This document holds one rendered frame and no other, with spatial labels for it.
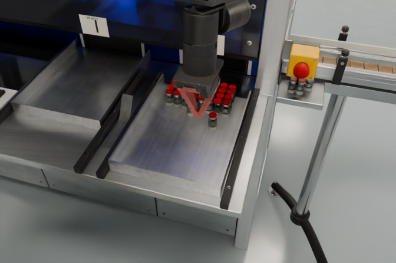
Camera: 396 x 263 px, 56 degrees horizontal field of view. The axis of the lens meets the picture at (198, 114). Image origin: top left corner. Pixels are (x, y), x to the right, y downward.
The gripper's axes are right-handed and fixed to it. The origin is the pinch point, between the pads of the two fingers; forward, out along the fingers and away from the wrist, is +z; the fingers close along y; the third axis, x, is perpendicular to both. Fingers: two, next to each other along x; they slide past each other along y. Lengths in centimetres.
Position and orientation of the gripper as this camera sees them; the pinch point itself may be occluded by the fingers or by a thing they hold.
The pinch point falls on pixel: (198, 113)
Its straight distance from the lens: 68.9
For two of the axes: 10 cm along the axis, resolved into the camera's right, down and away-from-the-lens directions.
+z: -0.2, 8.3, 5.6
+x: -9.6, -1.8, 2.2
